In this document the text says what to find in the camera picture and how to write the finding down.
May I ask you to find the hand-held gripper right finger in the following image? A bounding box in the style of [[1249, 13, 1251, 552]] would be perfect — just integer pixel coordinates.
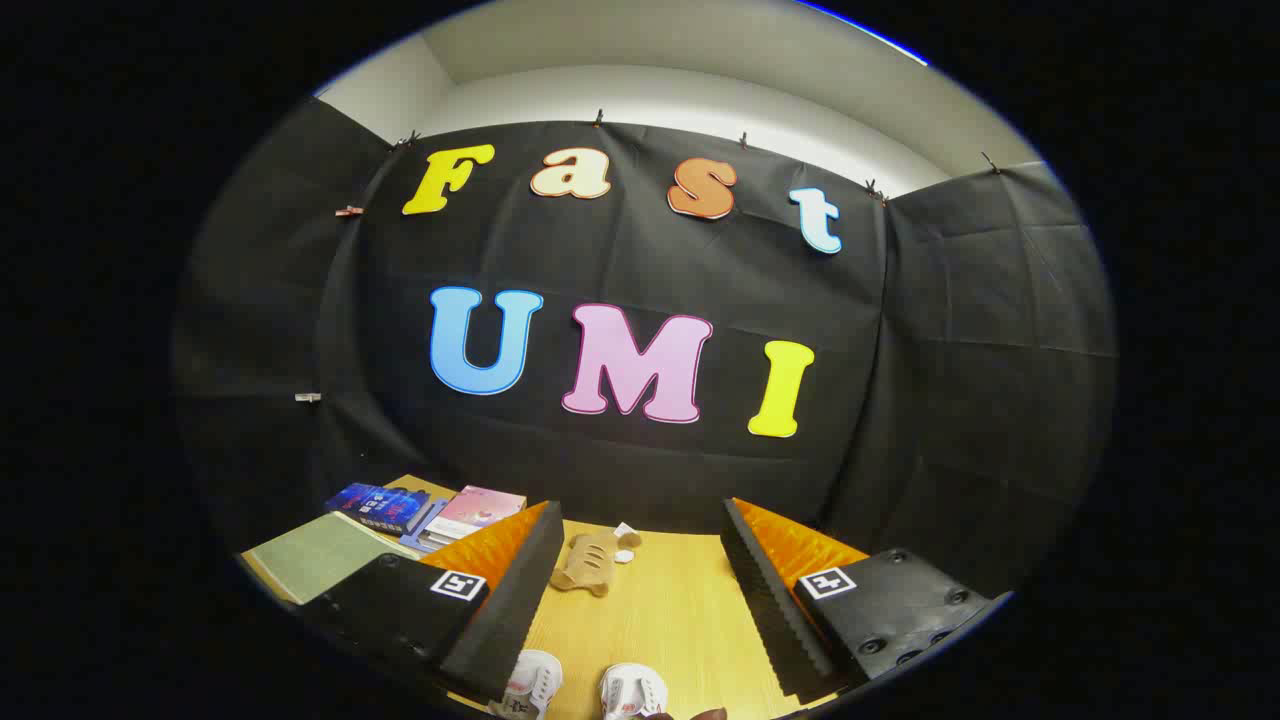
[[720, 497, 1013, 704]]

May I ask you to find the white paperback book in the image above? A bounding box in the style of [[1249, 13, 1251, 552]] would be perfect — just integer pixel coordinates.
[[400, 500, 451, 554]]

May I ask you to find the green fabric storage box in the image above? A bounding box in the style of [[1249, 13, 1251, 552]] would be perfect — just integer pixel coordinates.
[[245, 510, 421, 606]]

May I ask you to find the black backdrop cloth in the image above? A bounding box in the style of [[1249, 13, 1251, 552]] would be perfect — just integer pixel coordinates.
[[170, 95, 1119, 601]]

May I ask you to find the brown plush toy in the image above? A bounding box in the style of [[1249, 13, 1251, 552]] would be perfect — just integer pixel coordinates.
[[550, 522, 643, 599]]

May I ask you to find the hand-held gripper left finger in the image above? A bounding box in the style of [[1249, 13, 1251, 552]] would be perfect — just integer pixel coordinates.
[[298, 500, 566, 703]]

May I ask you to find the pink cover book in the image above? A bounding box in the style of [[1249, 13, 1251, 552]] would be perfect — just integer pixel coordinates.
[[425, 486, 528, 546]]

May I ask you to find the white canvas shoe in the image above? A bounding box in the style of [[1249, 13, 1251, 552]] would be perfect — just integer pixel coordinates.
[[488, 650, 563, 720], [600, 663, 669, 720]]

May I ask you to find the blue cover book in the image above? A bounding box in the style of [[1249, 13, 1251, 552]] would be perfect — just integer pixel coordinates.
[[325, 483, 431, 536]]

